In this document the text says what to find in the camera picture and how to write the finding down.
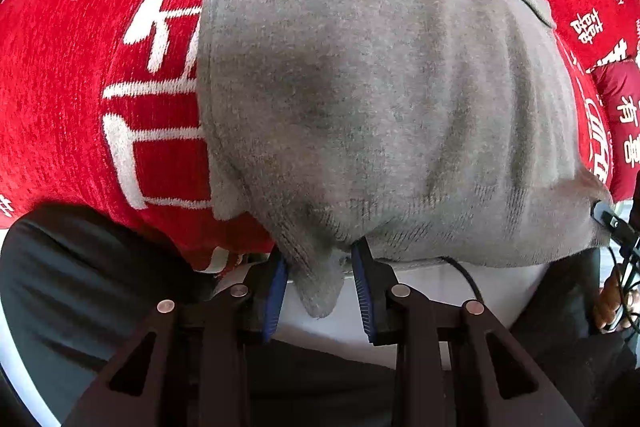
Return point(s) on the dark red pillow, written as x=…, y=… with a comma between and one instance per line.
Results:
x=618, y=85

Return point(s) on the grey knit sweater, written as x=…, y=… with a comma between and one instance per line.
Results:
x=429, y=128

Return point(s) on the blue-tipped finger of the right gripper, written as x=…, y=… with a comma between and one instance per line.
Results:
x=622, y=233

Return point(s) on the person's hand holding gripper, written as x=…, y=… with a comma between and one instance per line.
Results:
x=616, y=308

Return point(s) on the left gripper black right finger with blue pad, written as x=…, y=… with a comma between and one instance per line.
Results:
x=455, y=365

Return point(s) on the black trouser leg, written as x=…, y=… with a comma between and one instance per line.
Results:
x=75, y=286

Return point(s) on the red sofa seat cushion cover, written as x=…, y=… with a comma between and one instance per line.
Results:
x=98, y=108

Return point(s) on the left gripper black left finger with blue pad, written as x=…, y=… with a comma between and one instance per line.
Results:
x=186, y=365

